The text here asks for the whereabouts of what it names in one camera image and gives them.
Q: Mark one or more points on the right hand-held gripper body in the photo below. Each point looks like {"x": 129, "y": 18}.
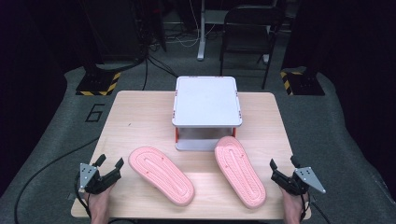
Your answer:
{"x": 292, "y": 185}

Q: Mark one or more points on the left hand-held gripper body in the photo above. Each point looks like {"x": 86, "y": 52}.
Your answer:
{"x": 93, "y": 183}

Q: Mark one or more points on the pink slipper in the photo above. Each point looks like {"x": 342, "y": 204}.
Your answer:
{"x": 239, "y": 172}
{"x": 162, "y": 175}

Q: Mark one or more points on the white shoe rack orange posts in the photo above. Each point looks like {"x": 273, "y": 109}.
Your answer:
{"x": 206, "y": 101}

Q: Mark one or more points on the person's left hand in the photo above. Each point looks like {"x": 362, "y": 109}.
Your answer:
{"x": 99, "y": 205}

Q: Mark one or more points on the person's right hand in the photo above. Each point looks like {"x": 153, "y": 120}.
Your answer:
{"x": 292, "y": 208}

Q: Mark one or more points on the grey tape piece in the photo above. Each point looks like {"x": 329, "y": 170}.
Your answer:
{"x": 71, "y": 197}

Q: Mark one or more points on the black stand striped base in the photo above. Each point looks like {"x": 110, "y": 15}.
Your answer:
{"x": 303, "y": 82}
{"x": 98, "y": 82}

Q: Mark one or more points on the black folding chair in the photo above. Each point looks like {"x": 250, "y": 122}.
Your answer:
{"x": 249, "y": 31}

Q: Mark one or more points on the white desk leg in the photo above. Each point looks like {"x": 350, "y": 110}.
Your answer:
{"x": 201, "y": 37}

